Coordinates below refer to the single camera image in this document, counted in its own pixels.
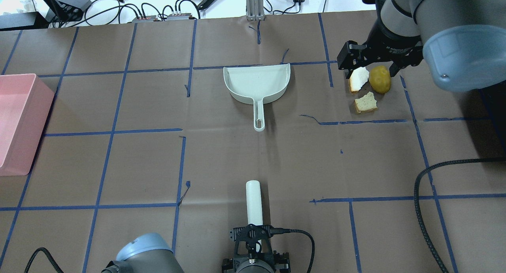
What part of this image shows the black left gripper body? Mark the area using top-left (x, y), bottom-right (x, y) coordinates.
top-left (221, 224), bottom-right (290, 273)

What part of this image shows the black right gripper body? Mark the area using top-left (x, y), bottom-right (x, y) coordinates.
top-left (354, 19), bottom-right (423, 70)

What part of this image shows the white hand brush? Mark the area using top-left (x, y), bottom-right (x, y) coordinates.
top-left (245, 181), bottom-right (264, 226)

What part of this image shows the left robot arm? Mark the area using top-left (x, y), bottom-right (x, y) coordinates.
top-left (103, 64), bottom-right (315, 273)

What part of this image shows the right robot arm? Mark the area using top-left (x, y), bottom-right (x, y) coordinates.
top-left (337, 0), bottom-right (506, 92)

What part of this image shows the pink plastic bin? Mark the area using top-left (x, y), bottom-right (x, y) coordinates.
top-left (0, 73), bottom-right (55, 177)

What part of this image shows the yellow lemon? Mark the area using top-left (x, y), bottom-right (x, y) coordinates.
top-left (369, 65), bottom-right (391, 94)

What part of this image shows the white bread slice piece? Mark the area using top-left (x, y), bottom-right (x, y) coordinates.
top-left (349, 67), bottom-right (369, 94)

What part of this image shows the toasted bread slice piece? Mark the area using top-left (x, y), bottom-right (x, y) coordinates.
top-left (354, 92), bottom-right (378, 113)

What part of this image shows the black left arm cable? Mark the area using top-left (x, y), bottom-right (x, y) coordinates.
top-left (271, 228), bottom-right (316, 273)

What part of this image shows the aluminium frame post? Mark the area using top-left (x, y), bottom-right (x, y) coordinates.
top-left (246, 0), bottom-right (264, 21)

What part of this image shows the black corrugated cable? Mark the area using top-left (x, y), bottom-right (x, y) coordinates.
top-left (413, 158), bottom-right (506, 273)

